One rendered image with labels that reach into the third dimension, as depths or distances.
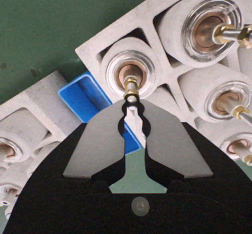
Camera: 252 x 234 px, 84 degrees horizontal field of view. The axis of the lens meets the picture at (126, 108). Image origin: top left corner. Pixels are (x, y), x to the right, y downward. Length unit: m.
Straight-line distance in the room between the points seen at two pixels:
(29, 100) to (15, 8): 0.27
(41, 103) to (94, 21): 0.27
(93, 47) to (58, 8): 0.23
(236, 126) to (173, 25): 0.22
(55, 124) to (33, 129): 0.05
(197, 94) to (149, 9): 0.16
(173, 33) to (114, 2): 0.27
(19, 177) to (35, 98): 0.22
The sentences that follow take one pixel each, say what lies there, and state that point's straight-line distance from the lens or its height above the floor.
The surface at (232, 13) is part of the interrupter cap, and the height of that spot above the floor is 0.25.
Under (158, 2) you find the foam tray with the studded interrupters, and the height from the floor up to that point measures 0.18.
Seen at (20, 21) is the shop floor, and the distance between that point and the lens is 0.55.
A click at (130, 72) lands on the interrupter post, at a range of 0.20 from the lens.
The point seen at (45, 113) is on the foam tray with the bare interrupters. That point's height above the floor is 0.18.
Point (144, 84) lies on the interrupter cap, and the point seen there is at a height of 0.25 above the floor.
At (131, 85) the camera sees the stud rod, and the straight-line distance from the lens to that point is 0.17.
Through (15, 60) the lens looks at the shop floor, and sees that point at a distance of 0.59.
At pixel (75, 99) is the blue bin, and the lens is 0.45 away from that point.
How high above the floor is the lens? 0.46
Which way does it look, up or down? 60 degrees down
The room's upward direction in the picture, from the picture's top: 179 degrees counter-clockwise
